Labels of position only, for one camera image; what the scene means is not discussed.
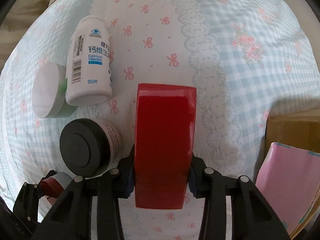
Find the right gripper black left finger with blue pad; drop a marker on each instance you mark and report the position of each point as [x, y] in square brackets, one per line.
[70, 217]

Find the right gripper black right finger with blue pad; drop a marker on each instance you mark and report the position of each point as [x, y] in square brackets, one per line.
[252, 215]

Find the red-lid small jar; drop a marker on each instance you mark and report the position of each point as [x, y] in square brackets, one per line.
[53, 185]

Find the pink cardboard box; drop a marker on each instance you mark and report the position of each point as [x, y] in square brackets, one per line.
[289, 175]

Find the black-lid white jar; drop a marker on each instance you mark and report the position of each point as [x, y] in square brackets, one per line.
[90, 147]

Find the white-lid light green jar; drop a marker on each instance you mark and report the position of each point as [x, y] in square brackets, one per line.
[48, 93]

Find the red rectangular box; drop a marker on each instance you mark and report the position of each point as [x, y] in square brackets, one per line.
[164, 138]

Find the white vitamin bottle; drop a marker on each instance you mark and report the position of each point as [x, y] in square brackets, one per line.
[88, 64]

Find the blue checked floral bedsheet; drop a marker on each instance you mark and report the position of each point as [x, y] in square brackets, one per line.
[248, 59]

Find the beige curtain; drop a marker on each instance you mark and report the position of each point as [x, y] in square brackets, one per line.
[20, 17]

